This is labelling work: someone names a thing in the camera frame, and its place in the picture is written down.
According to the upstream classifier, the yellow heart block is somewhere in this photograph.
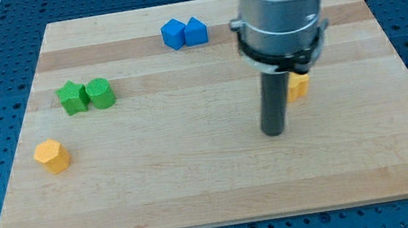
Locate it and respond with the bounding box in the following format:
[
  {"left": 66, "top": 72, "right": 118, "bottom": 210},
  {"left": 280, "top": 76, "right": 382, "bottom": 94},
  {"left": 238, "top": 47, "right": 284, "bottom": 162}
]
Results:
[{"left": 287, "top": 73, "right": 310, "bottom": 103}]

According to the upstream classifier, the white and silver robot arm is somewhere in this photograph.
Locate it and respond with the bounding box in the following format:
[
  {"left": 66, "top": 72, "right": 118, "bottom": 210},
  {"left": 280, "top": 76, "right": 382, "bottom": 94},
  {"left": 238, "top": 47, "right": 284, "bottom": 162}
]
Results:
[{"left": 230, "top": 0, "right": 328, "bottom": 76}]

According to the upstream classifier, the blue cube block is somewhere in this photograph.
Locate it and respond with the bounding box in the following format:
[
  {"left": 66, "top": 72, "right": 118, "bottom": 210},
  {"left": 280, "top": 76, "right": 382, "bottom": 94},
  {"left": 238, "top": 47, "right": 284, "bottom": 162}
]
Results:
[{"left": 160, "top": 18, "right": 186, "bottom": 50}]

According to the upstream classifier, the light wooden board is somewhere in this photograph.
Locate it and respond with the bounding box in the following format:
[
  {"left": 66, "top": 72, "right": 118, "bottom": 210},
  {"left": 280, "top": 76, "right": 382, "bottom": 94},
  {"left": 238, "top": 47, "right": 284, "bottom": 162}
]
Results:
[{"left": 0, "top": 0, "right": 408, "bottom": 228}]

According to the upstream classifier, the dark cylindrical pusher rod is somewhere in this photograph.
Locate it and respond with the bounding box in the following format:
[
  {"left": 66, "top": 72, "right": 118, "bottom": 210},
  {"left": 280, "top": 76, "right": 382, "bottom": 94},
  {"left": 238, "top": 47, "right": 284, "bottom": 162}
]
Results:
[{"left": 260, "top": 72, "right": 289, "bottom": 136}]

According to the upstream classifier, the green cylinder block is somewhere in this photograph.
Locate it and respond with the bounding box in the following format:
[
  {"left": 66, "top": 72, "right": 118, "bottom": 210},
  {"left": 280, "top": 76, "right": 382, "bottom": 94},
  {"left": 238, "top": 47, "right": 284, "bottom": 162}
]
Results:
[{"left": 86, "top": 78, "right": 116, "bottom": 109}]

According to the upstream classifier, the green star block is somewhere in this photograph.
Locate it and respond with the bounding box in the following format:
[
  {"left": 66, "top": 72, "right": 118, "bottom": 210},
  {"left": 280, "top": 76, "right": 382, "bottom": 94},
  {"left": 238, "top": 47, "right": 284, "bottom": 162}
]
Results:
[{"left": 55, "top": 81, "right": 90, "bottom": 116}]

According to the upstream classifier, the yellow hexagon block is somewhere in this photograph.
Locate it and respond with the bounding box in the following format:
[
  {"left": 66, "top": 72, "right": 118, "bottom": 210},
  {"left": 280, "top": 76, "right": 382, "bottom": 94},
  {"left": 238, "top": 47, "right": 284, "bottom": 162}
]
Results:
[{"left": 33, "top": 139, "right": 71, "bottom": 175}]

